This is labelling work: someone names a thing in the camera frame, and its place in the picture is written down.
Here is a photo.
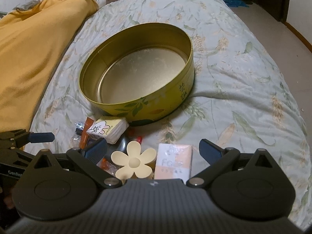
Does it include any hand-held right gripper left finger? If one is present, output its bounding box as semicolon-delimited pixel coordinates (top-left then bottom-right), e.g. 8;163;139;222
26;138;123;189

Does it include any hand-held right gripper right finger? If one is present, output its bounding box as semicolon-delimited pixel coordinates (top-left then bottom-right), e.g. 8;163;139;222
185;138;281;189

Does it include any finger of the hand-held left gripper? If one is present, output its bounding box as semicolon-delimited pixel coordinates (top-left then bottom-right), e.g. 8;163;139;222
0;148;37;170
0;129;55;149

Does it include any brown sachet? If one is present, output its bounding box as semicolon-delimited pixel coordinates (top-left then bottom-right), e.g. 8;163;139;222
79;117;95;149

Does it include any black round case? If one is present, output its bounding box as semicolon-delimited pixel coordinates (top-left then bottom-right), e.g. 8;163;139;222
107;133;133;158

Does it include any yellow rabbit print tissue pack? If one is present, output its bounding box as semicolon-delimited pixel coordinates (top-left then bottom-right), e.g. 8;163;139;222
86;116;129;144

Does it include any small candy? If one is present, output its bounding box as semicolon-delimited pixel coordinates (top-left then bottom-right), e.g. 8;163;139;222
72;120;86;143

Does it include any clear plastic snack bag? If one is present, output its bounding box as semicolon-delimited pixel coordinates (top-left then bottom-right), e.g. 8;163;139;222
107;163;120;177

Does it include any pink tissue pack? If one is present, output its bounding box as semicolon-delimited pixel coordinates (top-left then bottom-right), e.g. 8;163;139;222
154;143;194;181

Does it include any cream flower hair clip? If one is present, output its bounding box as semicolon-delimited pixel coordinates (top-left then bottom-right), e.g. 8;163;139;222
111;141;157;179

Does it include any round yellow tin container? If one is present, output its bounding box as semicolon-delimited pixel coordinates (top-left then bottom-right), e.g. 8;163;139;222
78;22;195;127

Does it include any yellow blanket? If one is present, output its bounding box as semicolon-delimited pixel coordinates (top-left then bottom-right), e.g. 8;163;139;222
0;0;99;150

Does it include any blue floor mat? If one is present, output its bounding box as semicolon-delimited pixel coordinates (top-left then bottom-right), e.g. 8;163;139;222
221;0;249;8

